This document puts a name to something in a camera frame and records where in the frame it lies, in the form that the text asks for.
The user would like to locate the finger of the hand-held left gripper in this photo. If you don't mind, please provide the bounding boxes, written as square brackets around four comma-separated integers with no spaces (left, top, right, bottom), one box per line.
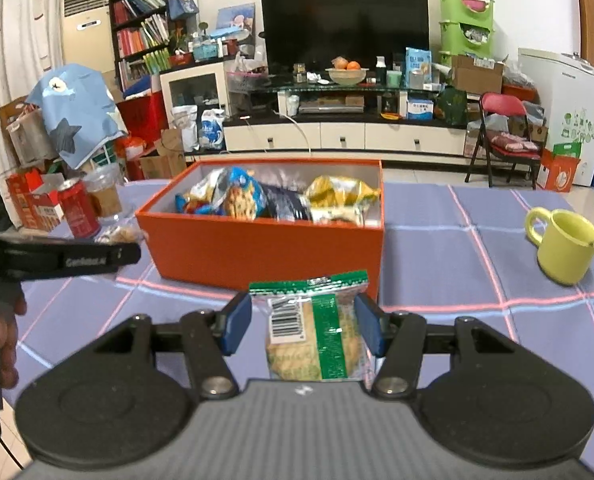
[111,243,142,270]

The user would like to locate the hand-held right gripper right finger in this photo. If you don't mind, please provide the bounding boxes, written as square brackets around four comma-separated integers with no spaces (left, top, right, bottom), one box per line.
[353,292,520,400]

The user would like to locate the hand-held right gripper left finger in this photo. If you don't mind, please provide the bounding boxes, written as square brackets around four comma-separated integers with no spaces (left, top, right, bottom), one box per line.
[84,292,254,401]

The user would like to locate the clear brown pastry packet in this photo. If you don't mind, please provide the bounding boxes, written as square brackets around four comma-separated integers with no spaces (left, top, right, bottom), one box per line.
[96,214,147,246]

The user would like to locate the green label cracker packet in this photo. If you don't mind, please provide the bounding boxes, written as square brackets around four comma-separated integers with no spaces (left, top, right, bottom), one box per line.
[248,270,370,383]

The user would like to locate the orange cardboard box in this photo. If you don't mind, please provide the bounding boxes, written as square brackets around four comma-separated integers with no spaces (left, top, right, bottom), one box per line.
[136,159,385,303]

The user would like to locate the pile of snack packets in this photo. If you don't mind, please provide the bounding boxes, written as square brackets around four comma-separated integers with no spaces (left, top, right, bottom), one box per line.
[174,166,313,222]

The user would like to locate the yellow chips bag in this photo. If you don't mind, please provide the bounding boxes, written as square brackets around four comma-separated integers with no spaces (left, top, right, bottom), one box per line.
[304,175,382,226]

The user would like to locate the person's left hand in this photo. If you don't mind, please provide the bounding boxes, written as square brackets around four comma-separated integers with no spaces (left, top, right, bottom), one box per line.
[0,285,27,388]

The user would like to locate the red gift boxes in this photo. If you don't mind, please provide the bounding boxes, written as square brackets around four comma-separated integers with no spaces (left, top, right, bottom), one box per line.
[6,167,65,233]

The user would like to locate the clear plastic cup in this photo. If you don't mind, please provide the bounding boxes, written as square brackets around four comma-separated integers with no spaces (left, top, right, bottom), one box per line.
[83,162,124,218]

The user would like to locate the red soda can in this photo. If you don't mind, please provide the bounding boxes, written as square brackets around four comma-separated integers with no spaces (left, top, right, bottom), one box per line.
[57,178,102,239]

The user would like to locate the brown paper bag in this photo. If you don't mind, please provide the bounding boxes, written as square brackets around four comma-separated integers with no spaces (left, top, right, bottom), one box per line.
[140,127,188,181]

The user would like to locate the blue plaid tablecloth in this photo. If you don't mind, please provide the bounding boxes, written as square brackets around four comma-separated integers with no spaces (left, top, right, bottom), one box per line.
[0,180,594,461]

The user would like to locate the brown cardboard basket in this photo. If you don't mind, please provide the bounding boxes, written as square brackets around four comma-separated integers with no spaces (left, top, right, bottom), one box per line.
[0,96,53,166]

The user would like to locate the white standing pouch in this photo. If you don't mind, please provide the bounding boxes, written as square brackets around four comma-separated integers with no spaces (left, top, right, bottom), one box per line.
[171,105,199,151]

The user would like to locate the red storage box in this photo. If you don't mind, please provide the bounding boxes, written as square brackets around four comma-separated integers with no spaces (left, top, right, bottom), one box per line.
[117,92,168,146]

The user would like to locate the white blue bag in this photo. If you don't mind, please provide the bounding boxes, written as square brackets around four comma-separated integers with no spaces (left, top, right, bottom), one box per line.
[199,109,226,151]

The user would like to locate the blue shark plush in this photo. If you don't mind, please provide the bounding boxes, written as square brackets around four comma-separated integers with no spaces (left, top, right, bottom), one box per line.
[30,62,129,171]

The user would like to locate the white television stand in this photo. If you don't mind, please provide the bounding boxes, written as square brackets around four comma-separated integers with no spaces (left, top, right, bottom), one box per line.
[222,80,472,156]

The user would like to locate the yellow-green mug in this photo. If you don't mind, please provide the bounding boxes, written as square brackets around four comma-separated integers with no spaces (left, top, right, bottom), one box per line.
[524,206,594,286]

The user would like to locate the dark bookshelf with books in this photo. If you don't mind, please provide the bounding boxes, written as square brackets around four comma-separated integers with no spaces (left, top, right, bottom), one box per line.
[100,0,198,93]

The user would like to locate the white blue tissue box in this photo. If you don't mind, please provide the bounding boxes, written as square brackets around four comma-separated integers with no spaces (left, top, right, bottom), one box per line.
[407,99,435,121]

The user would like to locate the white curtain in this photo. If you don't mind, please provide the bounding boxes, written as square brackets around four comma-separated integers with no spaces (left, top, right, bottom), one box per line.
[0,0,68,211]

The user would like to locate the dark green bag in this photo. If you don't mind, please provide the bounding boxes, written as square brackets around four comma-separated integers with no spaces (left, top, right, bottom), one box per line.
[436,87,468,126]

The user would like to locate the beige standing air conditioner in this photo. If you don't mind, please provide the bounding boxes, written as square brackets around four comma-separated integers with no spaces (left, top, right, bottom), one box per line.
[61,0,115,73]

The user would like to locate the orange paper bag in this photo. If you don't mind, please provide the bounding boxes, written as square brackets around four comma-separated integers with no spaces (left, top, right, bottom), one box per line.
[537,142,582,193]

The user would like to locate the fruit bowl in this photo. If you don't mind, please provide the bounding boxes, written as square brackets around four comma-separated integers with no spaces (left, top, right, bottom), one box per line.
[325,67,368,86]

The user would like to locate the blue tote bag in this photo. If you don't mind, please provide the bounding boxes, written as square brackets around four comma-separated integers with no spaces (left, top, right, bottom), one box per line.
[167,0,199,21]

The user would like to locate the red folding chair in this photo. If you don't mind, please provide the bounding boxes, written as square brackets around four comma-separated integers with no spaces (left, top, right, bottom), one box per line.
[464,91,545,191]

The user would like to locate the framed picture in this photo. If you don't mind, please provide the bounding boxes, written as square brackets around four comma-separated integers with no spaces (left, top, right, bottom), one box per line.
[216,2,256,41]

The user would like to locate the tall blue box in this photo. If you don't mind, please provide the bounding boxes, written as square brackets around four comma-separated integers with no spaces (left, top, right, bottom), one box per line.
[405,47,433,88]

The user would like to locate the brown cardboard box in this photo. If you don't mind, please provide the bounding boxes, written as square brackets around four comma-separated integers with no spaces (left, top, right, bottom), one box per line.
[451,55,505,96]

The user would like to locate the white chest freezer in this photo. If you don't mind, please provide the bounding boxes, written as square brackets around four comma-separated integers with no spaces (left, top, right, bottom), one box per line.
[518,47,594,188]

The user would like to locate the black television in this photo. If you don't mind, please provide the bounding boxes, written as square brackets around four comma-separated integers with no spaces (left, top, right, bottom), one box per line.
[260,0,430,81]

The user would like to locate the green stacking bins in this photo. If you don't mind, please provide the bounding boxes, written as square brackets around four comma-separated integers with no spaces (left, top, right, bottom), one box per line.
[438,0,495,68]

